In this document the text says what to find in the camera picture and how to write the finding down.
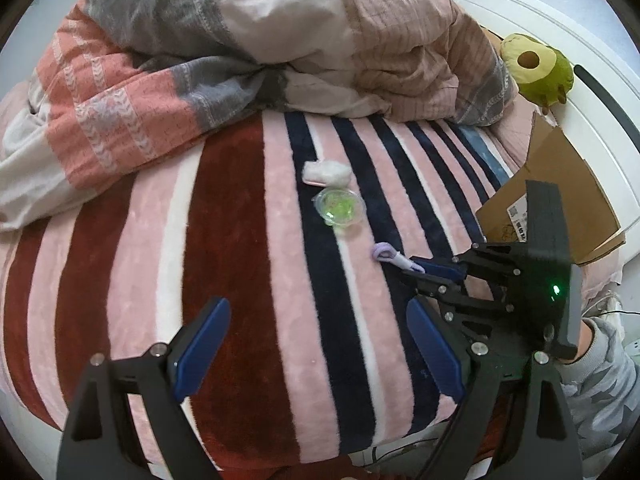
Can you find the green avocado plush toy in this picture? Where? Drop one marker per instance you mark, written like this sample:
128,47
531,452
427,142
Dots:
545,75

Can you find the pink grey white duvet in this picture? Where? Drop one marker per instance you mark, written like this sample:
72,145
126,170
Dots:
300,35

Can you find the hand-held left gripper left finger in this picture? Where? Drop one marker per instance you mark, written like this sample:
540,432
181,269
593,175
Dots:
200,345

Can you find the clear container green contents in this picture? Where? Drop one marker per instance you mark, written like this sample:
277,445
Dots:
340,207

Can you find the white bed headboard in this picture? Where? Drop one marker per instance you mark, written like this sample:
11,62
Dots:
600,125

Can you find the small purple tool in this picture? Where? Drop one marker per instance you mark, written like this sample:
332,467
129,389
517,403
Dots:
385,251

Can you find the striped fleece blanket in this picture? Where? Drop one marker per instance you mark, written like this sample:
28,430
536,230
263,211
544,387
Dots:
225,260

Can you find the tan plush toy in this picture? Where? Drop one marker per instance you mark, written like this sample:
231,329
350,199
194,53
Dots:
492,35

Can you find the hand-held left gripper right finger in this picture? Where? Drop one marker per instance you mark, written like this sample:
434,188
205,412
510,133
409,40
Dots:
435,345

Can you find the brown cardboard box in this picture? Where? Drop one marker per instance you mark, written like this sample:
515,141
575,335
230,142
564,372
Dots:
560,160

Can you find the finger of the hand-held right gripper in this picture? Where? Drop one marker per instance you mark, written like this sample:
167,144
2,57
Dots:
475,305
495,262

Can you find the person's right forearm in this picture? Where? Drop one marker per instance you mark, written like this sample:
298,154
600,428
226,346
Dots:
600,385

